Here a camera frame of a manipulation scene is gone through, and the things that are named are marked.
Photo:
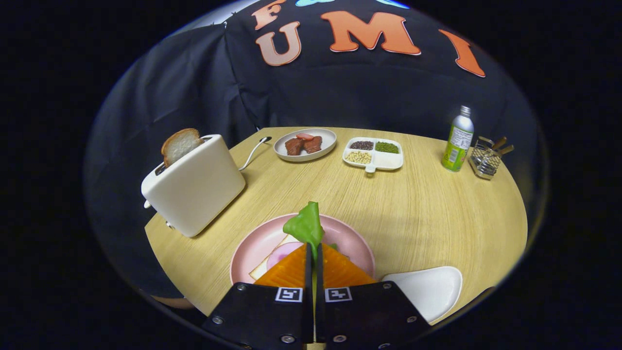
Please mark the black backdrop cloth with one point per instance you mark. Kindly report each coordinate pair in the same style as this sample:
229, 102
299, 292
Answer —
340, 92

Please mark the pink sausage slice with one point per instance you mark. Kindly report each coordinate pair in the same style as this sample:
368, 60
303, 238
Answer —
304, 136

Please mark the pink round plate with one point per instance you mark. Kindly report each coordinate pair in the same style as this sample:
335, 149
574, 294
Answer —
252, 248

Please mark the white round meat plate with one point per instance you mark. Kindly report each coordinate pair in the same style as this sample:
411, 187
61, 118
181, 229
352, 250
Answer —
282, 151

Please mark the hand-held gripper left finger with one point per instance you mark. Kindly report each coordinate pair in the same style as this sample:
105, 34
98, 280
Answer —
257, 311

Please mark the pile of dark beans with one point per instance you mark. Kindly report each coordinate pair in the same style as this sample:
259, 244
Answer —
362, 145

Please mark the toasted bread slice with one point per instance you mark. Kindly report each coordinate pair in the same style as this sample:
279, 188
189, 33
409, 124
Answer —
179, 145

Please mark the brown meat piece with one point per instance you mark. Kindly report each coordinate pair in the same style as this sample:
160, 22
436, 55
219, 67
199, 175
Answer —
293, 147
313, 145

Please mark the white divided dish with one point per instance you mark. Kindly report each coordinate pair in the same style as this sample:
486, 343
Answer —
388, 161

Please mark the pink ham slice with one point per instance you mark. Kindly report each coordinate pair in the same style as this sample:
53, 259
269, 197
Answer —
282, 253

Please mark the green label metal bottle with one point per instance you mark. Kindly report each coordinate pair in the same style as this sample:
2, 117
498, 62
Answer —
457, 143

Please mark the white rounded plate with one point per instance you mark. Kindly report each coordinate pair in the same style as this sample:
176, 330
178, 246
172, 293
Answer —
427, 291

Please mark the pile of green beans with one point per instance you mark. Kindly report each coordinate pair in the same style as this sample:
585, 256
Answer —
387, 147

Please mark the green lettuce leaf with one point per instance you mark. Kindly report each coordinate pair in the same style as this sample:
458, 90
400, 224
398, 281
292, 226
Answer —
306, 226

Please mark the pile of yellow soybeans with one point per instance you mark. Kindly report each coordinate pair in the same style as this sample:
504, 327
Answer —
358, 157

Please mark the white toaster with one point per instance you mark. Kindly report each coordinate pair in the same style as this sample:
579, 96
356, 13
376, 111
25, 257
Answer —
199, 189

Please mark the white bread slice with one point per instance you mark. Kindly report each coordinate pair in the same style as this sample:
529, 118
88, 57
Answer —
265, 267

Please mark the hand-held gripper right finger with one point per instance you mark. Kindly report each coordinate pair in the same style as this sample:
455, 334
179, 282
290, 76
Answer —
369, 311

